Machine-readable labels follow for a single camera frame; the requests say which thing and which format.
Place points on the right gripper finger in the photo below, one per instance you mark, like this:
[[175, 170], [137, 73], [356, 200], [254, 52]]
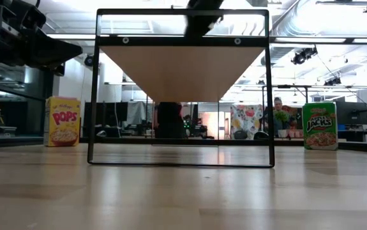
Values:
[[199, 28]]

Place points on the yellow Corn Pops cereal box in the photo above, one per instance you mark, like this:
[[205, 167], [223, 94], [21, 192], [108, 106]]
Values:
[[62, 121]]

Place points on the green Apple Jacks cereal box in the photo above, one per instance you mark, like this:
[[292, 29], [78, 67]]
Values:
[[320, 127]]

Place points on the black-framed wooden shelf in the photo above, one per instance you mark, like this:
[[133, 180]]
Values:
[[183, 73]]

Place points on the round black speaker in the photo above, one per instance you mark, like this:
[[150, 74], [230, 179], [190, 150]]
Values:
[[88, 60]]

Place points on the black monitor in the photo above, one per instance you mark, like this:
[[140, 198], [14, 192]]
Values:
[[351, 112], [116, 111], [100, 113]]

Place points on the grey hanging cloth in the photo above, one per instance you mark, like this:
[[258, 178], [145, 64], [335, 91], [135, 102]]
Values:
[[138, 111]]

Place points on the person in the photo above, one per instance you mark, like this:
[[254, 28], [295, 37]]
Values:
[[169, 121], [278, 103]]

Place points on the background robot with green light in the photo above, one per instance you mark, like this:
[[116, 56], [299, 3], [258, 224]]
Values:
[[196, 129]]

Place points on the floral patterned cloth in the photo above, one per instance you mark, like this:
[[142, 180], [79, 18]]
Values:
[[246, 119]]

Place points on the black ceiling spotlight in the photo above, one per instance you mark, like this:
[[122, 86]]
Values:
[[332, 81], [304, 56]]

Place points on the black chair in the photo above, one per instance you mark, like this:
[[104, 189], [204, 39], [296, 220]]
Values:
[[240, 134], [259, 135]]

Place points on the green potted plant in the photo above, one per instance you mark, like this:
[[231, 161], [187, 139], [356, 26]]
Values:
[[281, 116]]

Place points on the blue storage box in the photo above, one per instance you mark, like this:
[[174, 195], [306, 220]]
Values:
[[341, 127]]

